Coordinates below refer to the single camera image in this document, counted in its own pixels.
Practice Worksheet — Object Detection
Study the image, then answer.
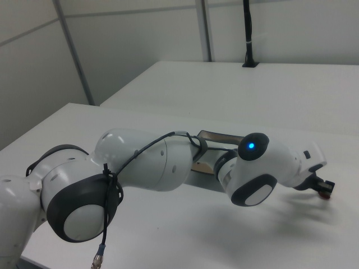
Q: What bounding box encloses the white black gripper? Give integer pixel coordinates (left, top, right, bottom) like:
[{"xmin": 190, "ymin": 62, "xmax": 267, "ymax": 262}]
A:
[{"xmin": 291, "ymin": 141, "xmax": 337, "ymax": 197}]

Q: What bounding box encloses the square brown ceramic plate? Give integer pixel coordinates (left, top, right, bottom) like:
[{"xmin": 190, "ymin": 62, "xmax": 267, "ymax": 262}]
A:
[{"xmin": 190, "ymin": 129, "xmax": 245, "ymax": 175}]

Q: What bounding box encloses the black camera stand with flat base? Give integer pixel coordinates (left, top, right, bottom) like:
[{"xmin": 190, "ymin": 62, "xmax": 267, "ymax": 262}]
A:
[{"xmin": 242, "ymin": 0, "xmax": 260, "ymax": 69}]

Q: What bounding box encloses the grey aluminium partition post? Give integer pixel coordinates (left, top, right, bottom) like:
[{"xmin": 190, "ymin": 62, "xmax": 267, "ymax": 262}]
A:
[
  {"xmin": 53, "ymin": 0, "xmax": 96, "ymax": 106},
  {"xmin": 200, "ymin": 0, "xmax": 213, "ymax": 63}
]

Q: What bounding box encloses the black cable with metal connector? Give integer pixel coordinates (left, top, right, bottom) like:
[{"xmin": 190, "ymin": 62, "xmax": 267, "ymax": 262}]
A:
[{"xmin": 90, "ymin": 130, "xmax": 210, "ymax": 269}]

